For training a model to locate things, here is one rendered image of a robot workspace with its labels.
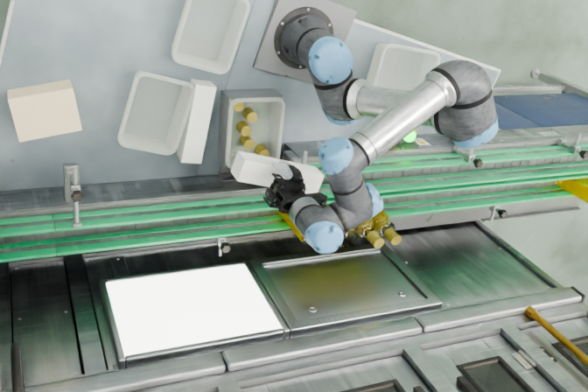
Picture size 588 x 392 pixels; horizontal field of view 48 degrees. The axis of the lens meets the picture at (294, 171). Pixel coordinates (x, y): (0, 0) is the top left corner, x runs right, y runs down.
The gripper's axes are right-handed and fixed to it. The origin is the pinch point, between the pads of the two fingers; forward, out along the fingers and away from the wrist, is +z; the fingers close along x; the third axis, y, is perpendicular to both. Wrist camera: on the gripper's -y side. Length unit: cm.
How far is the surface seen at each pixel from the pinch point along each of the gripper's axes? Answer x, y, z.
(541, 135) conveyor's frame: -26, -112, 27
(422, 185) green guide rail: -1, -59, 14
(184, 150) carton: 8.3, 17.2, 28.2
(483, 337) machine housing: 23, -60, -34
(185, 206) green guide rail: 21.6, 15.1, 18.2
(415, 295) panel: 22, -46, -17
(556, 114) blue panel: -32, -143, 51
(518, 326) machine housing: 18, -71, -34
